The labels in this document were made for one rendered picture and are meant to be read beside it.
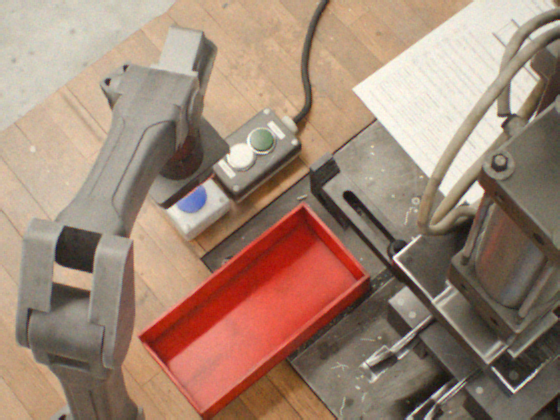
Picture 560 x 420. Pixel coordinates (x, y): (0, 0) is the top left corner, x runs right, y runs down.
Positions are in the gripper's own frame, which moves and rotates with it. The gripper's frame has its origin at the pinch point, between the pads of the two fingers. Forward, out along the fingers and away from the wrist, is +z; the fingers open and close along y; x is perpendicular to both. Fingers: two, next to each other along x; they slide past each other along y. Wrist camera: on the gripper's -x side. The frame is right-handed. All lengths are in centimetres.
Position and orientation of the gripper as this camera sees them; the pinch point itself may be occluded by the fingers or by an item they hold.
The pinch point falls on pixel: (187, 183)
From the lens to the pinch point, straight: 141.7
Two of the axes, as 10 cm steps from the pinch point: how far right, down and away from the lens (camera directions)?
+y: -7.7, 6.1, -1.6
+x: 6.3, 7.3, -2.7
